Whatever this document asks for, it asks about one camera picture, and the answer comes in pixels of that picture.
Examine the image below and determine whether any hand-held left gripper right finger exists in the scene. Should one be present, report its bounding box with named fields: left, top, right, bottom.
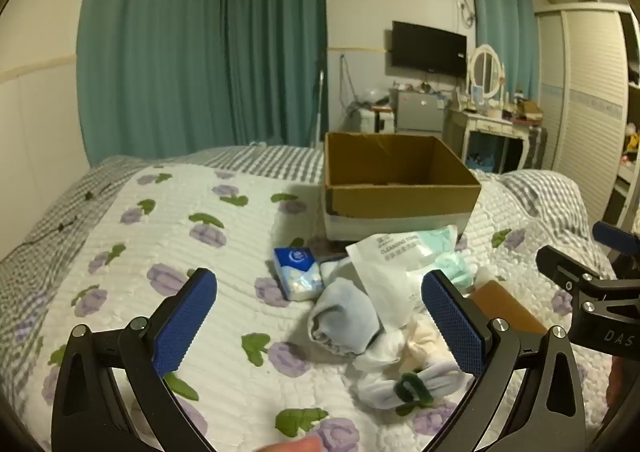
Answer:
left=421, top=270, right=588, bottom=452

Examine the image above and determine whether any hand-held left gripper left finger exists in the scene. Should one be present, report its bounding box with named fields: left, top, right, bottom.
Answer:
left=50, top=268, right=218, bottom=452

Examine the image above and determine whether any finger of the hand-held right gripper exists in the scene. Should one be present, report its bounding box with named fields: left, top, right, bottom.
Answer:
left=536, top=245, right=602, bottom=291
left=592, top=221, right=640, bottom=278

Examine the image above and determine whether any cream sock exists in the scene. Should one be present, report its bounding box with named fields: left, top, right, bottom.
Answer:
left=405, top=315, right=456, bottom=370

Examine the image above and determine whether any brown packet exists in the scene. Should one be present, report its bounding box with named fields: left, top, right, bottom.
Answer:
left=470, top=281, right=548, bottom=335

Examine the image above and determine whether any white sock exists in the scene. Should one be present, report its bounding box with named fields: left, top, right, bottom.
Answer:
left=356, top=363, right=473, bottom=410
left=352, top=327, right=416, bottom=373
left=320, top=259, right=353, bottom=290

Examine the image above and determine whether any green hair tie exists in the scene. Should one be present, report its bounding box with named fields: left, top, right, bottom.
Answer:
left=394, top=372, right=436, bottom=405

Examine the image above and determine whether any white green towel pack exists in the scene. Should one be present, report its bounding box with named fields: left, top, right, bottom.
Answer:
left=345, top=225, right=473, bottom=328

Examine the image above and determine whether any light blue sock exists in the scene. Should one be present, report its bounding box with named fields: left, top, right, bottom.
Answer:
left=307, top=277, right=383, bottom=358

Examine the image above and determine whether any blue tissue pack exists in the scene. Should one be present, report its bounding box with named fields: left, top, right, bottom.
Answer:
left=273, top=246, right=323, bottom=302

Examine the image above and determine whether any brown cardboard box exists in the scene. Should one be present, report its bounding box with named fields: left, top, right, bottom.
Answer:
left=323, top=131, right=482, bottom=243

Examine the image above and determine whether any person's left hand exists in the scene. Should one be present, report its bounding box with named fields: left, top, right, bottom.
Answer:
left=262, top=436, right=322, bottom=452

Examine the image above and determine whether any white slatted wardrobe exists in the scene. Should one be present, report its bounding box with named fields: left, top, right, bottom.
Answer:
left=534, top=0, right=640, bottom=233

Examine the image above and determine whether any small brown box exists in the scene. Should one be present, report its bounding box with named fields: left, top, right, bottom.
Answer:
left=515, top=100, right=544, bottom=123

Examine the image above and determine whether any white dressing table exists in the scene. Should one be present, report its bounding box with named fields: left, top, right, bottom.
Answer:
left=447, top=105, right=546, bottom=174

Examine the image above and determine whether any white oval mirror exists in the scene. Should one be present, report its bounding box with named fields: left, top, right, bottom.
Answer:
left=467, top=45, right=506, bottom=103

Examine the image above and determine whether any small grey fridge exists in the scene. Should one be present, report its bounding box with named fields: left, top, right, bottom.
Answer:
left=390, top=90, right=448, bottom=138

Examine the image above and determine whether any narrow teal curtain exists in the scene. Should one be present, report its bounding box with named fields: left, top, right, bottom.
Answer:
left=467, top=0, right=541, bottom=103

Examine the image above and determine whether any clear plastic bag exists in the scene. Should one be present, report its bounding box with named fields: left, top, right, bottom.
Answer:
left=362, top=87, right=391, bottom=108

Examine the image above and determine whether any white mop pole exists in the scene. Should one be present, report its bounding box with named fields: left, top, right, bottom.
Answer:
left=315, top=70, right=328, bottom=148

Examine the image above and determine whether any wide teal curtain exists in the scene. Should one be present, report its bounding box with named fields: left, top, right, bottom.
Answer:
left=75, top=0, right=226, bottom=168

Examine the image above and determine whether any black wall television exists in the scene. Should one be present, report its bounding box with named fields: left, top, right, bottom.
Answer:
left=391, top=21, right=468, bottom=79

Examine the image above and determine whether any black hanging cable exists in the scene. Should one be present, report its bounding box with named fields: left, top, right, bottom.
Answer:
left=339, top=52, right=361, bottom=108

